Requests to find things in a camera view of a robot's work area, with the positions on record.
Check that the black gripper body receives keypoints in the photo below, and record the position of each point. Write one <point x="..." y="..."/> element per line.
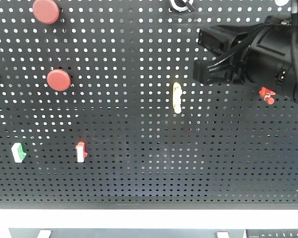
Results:
<point x="273" y="57"/>

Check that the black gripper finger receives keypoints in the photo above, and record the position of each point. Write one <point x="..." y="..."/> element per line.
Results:
<point x="228" y="68"/>
<point x="219" y="39"/>

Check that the black white rotary selector switch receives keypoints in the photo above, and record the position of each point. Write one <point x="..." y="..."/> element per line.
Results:
<point x="182" y="5"/>

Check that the red push button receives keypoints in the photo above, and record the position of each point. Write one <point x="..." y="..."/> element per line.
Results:
<point x="46" y="11"/>
<point x="58" y="79"/>

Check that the silver round knob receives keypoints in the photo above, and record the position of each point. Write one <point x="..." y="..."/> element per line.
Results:
<point x="281" y="2"/>

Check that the black perforated pegboard panel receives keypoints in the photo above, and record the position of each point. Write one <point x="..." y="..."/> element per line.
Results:
<point x="226" y="149"/>

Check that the desk height control panel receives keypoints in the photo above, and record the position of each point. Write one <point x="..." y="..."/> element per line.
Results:
<point x="253" y="233"/>

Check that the white standing desk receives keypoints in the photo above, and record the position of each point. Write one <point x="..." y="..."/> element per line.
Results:
<point x="146" y="219"/>

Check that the red toggle switch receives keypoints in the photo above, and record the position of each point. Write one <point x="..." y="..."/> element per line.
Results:
<point x="267" y="95"/>

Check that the yellow toggle switch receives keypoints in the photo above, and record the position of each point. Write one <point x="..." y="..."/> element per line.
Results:
<point x="176" y="97"/>

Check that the red white rocker switch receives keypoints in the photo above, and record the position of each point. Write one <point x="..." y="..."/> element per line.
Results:
<point x="81" y="153"/>

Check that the green white rocker switch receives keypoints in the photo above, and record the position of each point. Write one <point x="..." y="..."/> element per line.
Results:
<point x="18" y="153"/>

